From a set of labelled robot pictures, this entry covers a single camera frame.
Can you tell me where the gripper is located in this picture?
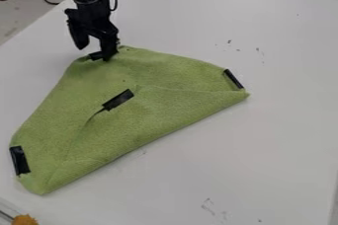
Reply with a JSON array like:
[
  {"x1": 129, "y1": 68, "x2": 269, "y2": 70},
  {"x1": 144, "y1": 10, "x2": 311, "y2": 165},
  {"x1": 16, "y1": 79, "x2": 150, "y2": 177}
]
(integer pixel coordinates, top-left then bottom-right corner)
[{"x1": 63, "y1": 0, "x2": 121, "y2": 62}]

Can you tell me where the yellow toy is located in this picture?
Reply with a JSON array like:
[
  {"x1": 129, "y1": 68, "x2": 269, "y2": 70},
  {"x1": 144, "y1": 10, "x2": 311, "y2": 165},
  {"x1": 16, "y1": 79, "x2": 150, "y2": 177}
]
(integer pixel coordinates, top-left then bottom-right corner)
[{"x1": 10, "y1": 213, "x2": 42, "y2": 225}]

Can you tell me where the green cloth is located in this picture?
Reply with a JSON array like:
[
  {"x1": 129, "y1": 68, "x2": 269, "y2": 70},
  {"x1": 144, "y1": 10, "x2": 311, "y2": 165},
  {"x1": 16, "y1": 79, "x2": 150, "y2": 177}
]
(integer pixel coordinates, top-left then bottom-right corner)
[{"x1": 8, "y1": 44, "x2": 251, "y2": 196}]

